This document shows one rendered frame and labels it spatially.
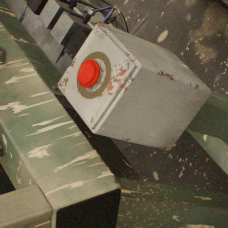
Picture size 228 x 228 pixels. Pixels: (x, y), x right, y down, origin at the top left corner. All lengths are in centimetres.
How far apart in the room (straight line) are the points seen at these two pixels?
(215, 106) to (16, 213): 37
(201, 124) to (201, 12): 101
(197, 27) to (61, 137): 104
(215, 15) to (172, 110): 108
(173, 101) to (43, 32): 48
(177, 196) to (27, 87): 34
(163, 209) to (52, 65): 37
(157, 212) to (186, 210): 8
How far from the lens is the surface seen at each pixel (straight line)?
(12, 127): 105
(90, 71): 86
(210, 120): 104
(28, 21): 136
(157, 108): 89
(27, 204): 93
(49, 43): 128
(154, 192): 109
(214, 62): 192
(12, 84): 114
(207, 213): 120
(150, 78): 85
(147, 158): 201
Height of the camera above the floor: 151
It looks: 45 degrees down
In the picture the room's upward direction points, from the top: 75 degrees counter-clockwise
